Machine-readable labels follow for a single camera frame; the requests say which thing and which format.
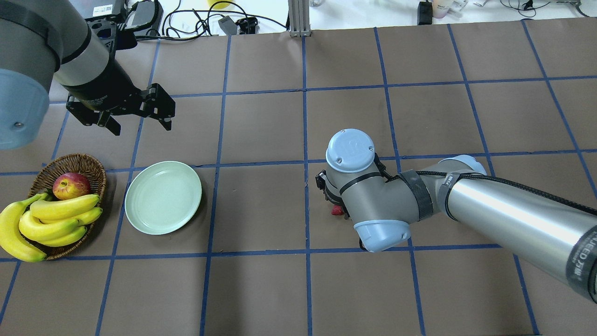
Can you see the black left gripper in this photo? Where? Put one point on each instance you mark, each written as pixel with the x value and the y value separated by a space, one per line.
pixel 103 83

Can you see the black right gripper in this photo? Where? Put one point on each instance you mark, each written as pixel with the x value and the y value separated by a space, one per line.
pixel 321 181

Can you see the red strawberry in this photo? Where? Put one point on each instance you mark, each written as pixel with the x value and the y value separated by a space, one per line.
pixel 337 210

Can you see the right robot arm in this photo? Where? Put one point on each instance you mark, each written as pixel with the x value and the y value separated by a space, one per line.
pixel 554 234

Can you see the light green plate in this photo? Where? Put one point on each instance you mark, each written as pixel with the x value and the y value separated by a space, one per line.
pixel 163 197

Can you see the red apple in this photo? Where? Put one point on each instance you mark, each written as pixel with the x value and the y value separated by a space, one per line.
pixel 71 185

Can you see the black power adapter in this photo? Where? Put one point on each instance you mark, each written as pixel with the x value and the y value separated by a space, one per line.
pixel 145 19

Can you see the woven wicker basket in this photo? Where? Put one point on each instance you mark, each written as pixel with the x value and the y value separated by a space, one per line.
pixel 90 168

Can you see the yellow banana bunch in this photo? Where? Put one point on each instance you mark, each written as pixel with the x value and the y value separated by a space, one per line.
pixel 33 224

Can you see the aluminium frame post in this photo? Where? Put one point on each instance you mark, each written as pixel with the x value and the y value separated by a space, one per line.
pixel 299 20

